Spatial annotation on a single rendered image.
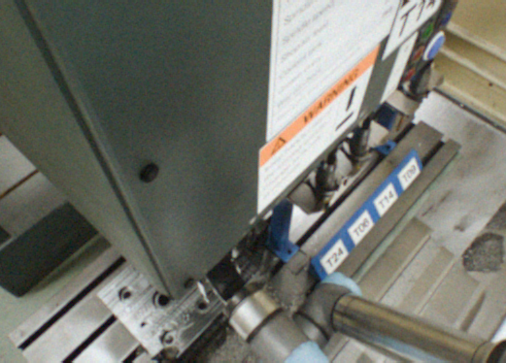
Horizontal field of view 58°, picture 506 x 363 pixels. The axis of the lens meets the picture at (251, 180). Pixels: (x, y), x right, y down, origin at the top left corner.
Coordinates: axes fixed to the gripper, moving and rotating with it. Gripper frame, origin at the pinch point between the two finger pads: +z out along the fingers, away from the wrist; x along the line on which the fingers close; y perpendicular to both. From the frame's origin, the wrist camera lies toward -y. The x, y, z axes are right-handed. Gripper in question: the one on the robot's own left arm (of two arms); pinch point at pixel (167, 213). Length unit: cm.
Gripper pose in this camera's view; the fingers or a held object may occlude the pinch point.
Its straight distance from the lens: 79.8
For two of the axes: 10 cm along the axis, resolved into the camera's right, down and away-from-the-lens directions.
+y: -0.1, 5.0, 8.6
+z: -6.7, -6.5, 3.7
